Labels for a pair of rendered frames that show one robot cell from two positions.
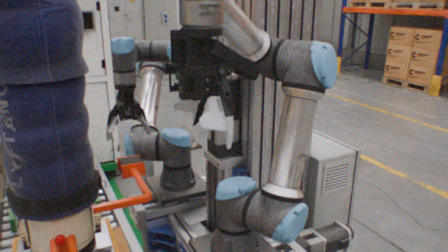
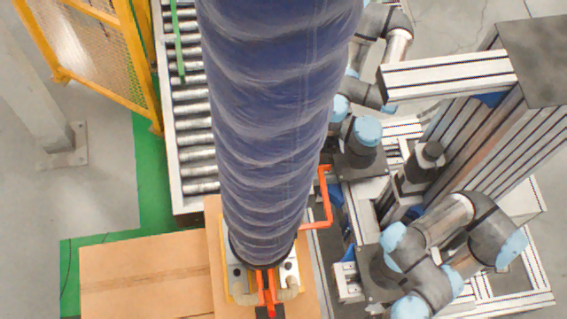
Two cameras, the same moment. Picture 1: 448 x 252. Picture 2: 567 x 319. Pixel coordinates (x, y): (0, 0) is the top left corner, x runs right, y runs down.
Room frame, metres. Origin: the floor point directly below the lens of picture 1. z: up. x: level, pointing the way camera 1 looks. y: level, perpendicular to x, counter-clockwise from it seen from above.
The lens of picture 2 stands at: (0.39, 0.32, 3.10)
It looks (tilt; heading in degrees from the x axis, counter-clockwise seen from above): 66 degrees down; 9
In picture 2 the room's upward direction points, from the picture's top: 8 degrees clockwise
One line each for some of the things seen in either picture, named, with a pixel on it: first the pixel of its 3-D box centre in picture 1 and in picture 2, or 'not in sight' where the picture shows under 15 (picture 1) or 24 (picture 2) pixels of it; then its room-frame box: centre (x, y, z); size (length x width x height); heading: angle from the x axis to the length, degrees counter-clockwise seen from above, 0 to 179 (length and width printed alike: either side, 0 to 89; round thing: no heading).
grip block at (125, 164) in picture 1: (131, 166); (318, 159); (1.28, 0.33, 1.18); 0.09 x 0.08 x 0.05; 115
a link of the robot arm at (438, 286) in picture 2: not in sight; (432, 283); (0.76, -0.01, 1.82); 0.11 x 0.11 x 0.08; 53
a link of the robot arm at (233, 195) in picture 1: (237, 201); (400, 260); (0.98, -0.05, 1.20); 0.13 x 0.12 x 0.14; 53
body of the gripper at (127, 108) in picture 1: (127, 101); (328, 136); (1.25, 0.32, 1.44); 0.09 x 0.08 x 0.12; 25
